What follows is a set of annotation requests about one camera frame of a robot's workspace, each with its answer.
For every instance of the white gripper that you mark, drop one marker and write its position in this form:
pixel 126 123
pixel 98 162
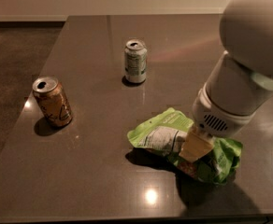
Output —
pixel 211 118

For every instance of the green rice chip bag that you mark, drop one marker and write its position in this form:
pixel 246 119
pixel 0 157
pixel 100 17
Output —
pixel 164 134

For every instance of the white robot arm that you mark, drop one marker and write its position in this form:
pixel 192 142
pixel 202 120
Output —
pixel 241 81

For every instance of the green white 7up can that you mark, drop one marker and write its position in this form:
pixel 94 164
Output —
pixel 135 60

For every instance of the orange LaCroix can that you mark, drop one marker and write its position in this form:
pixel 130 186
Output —
pixel 52 101

